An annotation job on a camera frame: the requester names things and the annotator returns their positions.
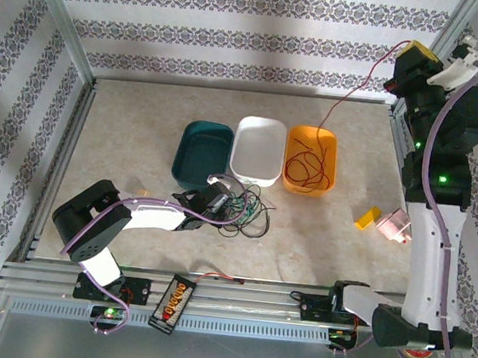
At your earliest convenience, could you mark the yellow block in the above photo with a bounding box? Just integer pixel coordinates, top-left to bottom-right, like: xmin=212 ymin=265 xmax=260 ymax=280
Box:
xmin=352 ymin=204 xmax=384 ymax=234

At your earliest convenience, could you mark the clear acrylic piece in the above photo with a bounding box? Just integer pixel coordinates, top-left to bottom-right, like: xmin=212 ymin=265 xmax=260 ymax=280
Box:
xmin=125 ymin=175 xmax=151 ymax=199

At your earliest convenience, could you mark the wide aluminium mounting rail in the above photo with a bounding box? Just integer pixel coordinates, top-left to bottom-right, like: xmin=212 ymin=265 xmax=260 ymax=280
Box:
xmin=0 ymin=254 xmax=462 ymax=342

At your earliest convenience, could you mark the teal plastic bin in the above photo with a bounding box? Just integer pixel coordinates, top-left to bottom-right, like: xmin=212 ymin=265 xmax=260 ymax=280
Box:
xmin=169 ymin=117 xmax=236 ymax=190

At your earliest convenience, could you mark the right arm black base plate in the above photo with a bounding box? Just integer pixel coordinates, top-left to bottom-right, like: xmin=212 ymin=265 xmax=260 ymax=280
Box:
xmin=299 ymin=294 xmax=379 ymax=330

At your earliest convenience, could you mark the long aluminium wall rail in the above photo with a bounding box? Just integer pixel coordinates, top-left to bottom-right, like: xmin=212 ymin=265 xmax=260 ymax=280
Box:
xmin=94 ymin=70 xmax=395 ymax=111

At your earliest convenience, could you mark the round red tin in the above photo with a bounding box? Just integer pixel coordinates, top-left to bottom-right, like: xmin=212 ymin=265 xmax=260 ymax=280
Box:
xmin=399 ymin=347 xmax=434 ymax=358

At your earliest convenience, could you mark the black hub with orange connectors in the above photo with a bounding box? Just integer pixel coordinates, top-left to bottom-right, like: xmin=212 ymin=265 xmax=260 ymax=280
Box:
xmin=147 ymin=270 xmax=200 ymax=338

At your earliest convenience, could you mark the pink plastic object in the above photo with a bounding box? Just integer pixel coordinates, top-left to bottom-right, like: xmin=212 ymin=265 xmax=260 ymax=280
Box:
xmin=374 ymin=205 xmax=415 ymax=246

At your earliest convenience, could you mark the short black base cable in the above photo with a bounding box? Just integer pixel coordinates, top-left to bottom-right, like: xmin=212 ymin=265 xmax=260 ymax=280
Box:
xmin=288 ymin=290 xmax=311 ymax=307

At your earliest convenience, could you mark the red black hub wire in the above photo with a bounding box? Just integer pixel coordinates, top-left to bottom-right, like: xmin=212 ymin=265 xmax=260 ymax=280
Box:
xmin=193 ymin=270 xmax=247 ymax=290

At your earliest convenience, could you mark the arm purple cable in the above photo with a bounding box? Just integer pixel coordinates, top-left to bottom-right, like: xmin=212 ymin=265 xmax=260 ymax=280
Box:
xmin=331 ymin=50 xmax=478 ymax=358
xmin=51 ymin=159 xmax=253 ymax=350

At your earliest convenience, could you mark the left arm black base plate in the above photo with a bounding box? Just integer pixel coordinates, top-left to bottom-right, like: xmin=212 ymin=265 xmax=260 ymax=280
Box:
xmin=71 ymin=271 xmax=153 ymax=307

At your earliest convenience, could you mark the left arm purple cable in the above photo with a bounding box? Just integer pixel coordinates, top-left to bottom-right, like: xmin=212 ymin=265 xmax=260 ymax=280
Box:
xmin=51 ymin=159 xmax=253 ymax=350

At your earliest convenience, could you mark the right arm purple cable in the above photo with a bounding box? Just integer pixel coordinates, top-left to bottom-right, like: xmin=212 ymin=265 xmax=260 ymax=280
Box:
xmin=331 ymin=50 xmax=478 ymax=358

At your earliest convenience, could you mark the thin green cable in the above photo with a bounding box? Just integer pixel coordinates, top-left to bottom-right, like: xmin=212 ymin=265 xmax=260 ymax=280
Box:
xmin=225 ymin=185 xmax=265 ymax=224
xmin=228 ymin=189 xmax=264 ymax=223

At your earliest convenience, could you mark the aluminium corner post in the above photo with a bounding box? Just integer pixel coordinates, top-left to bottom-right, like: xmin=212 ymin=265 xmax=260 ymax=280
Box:
xmin=390 ymin=0 xmax=478 ymax=126
xmin=12 ymin=0 xmax=105 ymax=88

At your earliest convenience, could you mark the grey slotted cable duct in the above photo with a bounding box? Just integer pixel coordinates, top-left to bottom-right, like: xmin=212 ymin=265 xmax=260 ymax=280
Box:
xmin=6 ymin=293 xmax=335 ymax=348

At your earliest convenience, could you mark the thin black cable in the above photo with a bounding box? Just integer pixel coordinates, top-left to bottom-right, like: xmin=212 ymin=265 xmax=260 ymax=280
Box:
xmin=214 ymin=179 xmax=280 ymax=242
xmin=215 ymin=183 xmax=276 ymax=242

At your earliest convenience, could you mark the white plastic bin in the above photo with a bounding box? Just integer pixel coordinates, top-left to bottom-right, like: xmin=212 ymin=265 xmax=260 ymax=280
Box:
xmin=225 ymin=113 xmax=289 ymax=190

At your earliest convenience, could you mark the orange plastic bin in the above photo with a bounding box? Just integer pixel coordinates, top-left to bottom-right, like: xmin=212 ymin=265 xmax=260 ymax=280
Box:
xmin=279 ymin=122 xmax=342 ymax=200

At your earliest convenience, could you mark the aluminium side rail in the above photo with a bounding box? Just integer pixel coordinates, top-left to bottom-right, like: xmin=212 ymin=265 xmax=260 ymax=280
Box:
xmin=20 ymin=74 xmax=100 ymax=269
xmin=368 ymin=108 xmax=433 ymax=301

